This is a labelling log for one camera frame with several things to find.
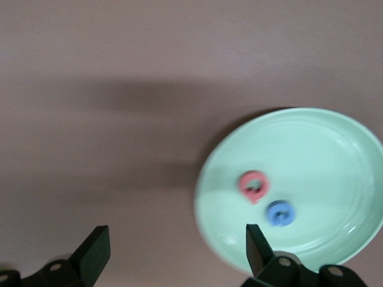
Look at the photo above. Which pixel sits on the light green plate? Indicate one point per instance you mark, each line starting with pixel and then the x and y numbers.
pixel 314 155

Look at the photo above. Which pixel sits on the brown table cover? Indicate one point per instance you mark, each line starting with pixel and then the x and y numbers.
pixel 89 59

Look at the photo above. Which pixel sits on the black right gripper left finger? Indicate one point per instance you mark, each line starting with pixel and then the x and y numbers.
pixel 94 254

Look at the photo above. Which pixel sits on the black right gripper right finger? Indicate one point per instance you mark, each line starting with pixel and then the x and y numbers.
pixel 255 254

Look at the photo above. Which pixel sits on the blue letter C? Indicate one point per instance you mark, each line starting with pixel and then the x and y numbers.
pixel 270 213

